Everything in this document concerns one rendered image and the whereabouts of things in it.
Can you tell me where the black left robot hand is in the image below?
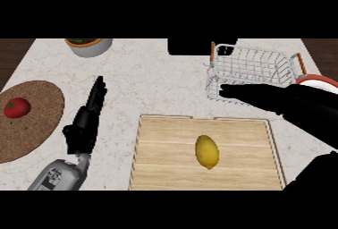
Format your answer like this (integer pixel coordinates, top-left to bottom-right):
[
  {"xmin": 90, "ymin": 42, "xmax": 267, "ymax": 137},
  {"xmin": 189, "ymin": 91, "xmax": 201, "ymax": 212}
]
[{"xmin": 62, "ymin": 75, "xmax": 108, "ymax": 156}]

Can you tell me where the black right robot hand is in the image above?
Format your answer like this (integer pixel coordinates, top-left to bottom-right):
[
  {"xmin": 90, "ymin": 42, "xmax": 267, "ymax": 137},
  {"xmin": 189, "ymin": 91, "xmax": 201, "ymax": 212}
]
[{"xmin": 218, "ymin": 83, "xmax": 338, "ymax": 191}]

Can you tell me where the yellow lemon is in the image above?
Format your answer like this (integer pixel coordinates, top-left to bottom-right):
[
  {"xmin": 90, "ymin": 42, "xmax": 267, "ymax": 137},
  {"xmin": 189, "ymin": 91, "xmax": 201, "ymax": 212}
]
[{"xmin": 193, "ymin": 134, "xmax": 220, "ymax": 171}]

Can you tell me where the pale wooden tray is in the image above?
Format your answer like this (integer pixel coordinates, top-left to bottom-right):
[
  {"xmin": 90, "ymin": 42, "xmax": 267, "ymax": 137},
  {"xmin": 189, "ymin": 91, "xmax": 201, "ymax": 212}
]
[{"xmin": 128, "ymin": 114, "xmax": 288, "ymax": 191}]

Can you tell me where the red and white plate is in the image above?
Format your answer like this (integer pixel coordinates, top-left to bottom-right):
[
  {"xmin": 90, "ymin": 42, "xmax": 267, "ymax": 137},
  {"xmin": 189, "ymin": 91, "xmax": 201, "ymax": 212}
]
[{"xmin": 294, "ymin": 73, "xmax": 338, "ymax": 94}]

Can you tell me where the round brown cork placemat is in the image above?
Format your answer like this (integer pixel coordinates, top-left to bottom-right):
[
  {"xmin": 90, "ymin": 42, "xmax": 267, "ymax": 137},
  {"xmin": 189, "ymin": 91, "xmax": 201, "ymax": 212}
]
[{"xmin": 0, "ymin": 80, "xmax": 66, "ymax": 165}]

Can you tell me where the red tomato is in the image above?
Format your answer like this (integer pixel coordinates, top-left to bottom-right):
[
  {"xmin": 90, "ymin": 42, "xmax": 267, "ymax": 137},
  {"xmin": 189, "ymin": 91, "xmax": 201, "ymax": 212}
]
[{"xmin": 3, "ymin": 98, "xmax": 31, "ymax": 119}]

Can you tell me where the grey plant pot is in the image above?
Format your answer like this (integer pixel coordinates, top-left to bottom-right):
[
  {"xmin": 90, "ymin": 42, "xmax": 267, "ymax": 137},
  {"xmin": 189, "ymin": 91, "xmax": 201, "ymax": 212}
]
[{"xmin": 65, "ymin": 38, "xmax": 113, "ymax": 58}]

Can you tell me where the black box appliance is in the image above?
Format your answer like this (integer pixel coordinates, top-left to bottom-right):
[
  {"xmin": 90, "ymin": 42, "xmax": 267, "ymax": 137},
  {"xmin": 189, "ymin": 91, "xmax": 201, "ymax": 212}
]
[{"xmin": 167, "ymin": 38, "xmax": 239, "ymax": 56}]

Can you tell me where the white wire tiered basket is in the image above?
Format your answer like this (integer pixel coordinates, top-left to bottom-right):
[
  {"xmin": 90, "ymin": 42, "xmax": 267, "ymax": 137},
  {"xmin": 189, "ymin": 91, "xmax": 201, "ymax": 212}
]
[{"xmin": 205, "ymin": 41, "xmax": 308, "ymax": 106}]

